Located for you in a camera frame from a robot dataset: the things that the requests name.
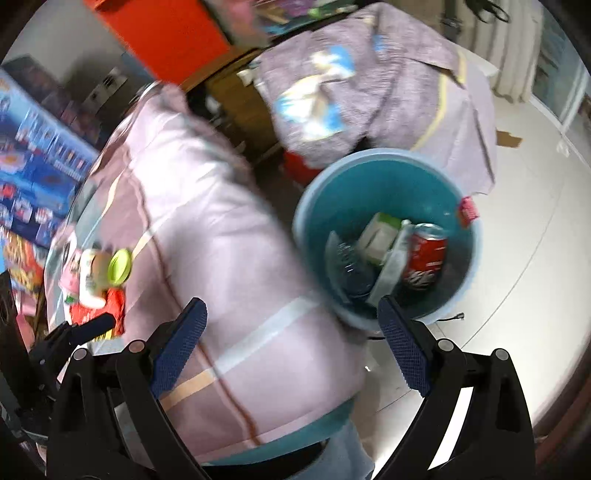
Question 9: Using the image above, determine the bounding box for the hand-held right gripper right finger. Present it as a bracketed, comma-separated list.
[369, 295, 536, 480]

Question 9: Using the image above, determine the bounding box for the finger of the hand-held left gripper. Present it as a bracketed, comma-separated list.
[44, 314, 116, 356]

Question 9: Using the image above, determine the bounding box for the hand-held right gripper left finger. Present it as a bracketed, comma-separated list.
[46, 298, 208, 480]

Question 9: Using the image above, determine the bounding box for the red snack wrapper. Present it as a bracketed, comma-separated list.
[69, 288, 127, 337]

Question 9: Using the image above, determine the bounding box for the small white drink bottle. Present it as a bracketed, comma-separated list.
[78, 249, 114, 309]

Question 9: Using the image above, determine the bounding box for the lime green plastic lid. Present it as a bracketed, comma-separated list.
[107, 248, 134, 284]

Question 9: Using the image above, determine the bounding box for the red soda can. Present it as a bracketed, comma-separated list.
[401, 223, 450, 291]

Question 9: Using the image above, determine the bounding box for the clear blue-label water bottle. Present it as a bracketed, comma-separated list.
[325, 231, 377, 298]

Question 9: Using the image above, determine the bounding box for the green cardboard box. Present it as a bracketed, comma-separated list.
[356, 212, 403, 268]

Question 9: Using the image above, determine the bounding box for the blue plastic bin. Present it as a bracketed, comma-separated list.
[292, 148, 483, 332]

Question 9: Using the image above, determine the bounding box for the cartoon puppy toy box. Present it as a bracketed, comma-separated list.
[0, 231, 49, 296]

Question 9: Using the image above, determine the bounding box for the pink plaid bed quilt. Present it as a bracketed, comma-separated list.
[44, 83, 370, 467]

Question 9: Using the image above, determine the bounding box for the blue toy box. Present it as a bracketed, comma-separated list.
[0, 69, 100, 245]

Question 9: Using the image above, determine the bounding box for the red plastic item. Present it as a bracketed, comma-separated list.
[283, 150, 319, 183]

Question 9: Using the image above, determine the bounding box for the dark wooden nightstand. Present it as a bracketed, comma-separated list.
[180, 48, 287, 162]

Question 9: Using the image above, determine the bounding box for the grey folded garment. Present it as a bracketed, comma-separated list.
[254, 2, 462, 169]

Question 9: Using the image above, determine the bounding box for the white curtain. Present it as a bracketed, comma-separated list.
[480, 0, 550, 102]

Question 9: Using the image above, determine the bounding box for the wall power outlet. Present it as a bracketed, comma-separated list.
[90, 67, 127, 100]

